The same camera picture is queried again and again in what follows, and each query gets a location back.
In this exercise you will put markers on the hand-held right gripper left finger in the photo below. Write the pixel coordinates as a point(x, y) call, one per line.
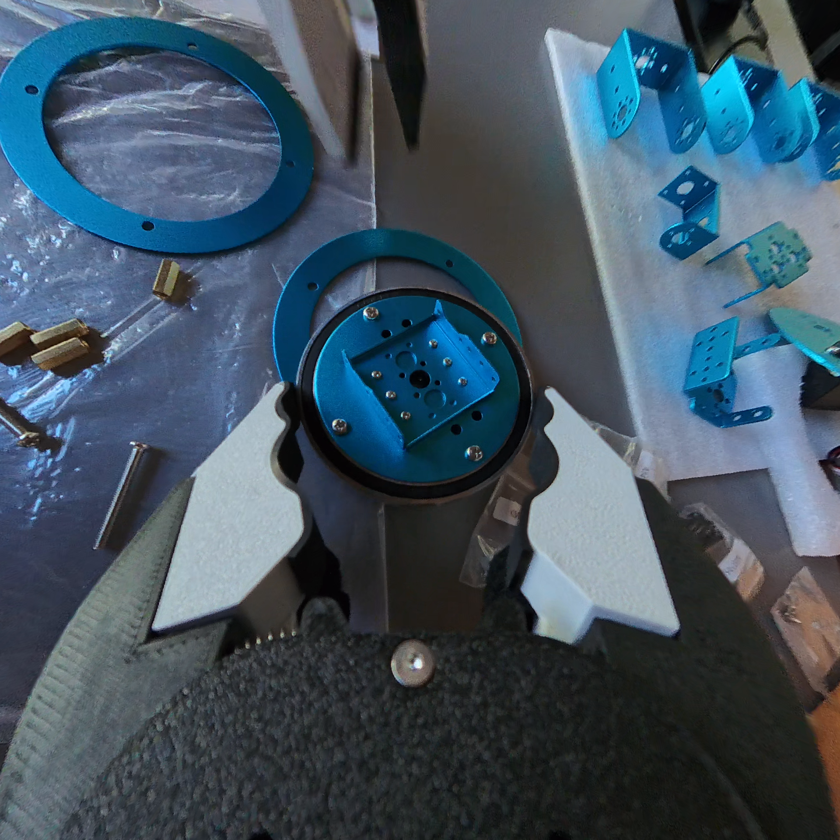
point(229, 512)

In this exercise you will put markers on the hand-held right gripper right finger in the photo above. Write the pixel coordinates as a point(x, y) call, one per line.
point(604, 525)

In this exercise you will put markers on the blue turntable disc with bearing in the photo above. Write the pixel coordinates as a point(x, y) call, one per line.
point(394, 407)

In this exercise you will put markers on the grey desk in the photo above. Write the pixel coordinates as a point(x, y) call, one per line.
point(472, 197)

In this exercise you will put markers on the small clear parts bag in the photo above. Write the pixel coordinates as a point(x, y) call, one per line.
point(728, 551)
point(499, 518)
point(807, 623)

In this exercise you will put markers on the clear plastic bag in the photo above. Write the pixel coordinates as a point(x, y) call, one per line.
point(197, 394)

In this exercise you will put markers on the white foam sheet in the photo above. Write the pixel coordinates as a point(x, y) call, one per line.
point(623, 328)

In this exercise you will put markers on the blue disc with black servo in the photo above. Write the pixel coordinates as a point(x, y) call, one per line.
point(814, 334)

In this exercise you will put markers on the white instruction booklet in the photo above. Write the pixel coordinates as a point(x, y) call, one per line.
point(302, 72)

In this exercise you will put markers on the black flat plate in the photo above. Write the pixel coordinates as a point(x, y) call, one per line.
point(401, 65)

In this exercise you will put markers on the long blue perforated bracket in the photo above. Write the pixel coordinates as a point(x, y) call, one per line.
point(715, 367)

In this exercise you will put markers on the small blue U bracket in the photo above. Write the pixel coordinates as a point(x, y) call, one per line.
point(689, 216)

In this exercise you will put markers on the large blue U bracket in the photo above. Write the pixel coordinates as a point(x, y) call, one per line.
point(630, 85)
point(823, 131)
point(741, 111)

